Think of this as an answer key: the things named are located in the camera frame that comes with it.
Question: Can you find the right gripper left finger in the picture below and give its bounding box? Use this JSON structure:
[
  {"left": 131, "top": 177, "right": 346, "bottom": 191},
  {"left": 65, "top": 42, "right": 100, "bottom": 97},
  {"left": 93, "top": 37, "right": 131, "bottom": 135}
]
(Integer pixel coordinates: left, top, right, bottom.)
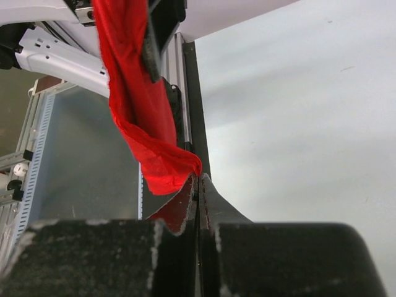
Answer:
[{"left": 1, "top": 176, "right": 197, "bottom": 296}]

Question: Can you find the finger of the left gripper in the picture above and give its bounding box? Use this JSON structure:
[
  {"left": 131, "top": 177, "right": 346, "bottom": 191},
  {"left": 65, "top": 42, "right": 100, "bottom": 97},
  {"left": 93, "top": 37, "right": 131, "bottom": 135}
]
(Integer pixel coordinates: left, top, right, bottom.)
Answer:
[{"left": 142, "top": 0, "right": 187, "bottom": 83}]

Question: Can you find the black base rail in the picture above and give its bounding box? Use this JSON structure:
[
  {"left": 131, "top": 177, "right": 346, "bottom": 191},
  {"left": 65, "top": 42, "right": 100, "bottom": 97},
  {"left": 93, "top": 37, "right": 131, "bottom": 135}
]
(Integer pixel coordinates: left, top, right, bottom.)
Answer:
[{"left": 160, "top": 30, "right": 213, "bottom": 183}]

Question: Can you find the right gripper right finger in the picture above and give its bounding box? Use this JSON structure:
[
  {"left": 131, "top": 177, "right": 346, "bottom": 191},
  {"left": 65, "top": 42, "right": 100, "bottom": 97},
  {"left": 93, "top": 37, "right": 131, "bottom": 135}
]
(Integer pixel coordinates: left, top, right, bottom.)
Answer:
[{"left": 198, "top": 174, "right": 386, "bottom": 296}]

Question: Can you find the red paper napkin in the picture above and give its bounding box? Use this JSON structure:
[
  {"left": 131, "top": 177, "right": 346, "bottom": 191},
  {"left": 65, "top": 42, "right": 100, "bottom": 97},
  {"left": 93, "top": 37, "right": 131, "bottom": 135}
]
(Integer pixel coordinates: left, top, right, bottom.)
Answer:
[{"left": 93, "top": 1, "right": 202, "bottom": 195}]

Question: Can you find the white cable duct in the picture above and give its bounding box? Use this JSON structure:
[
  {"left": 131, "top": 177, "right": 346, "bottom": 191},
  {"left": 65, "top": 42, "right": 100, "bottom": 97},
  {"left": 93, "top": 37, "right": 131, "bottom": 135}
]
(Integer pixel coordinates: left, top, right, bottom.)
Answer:
[{"left": 11, "top": 93, "right": 56, "bottom": 246}]

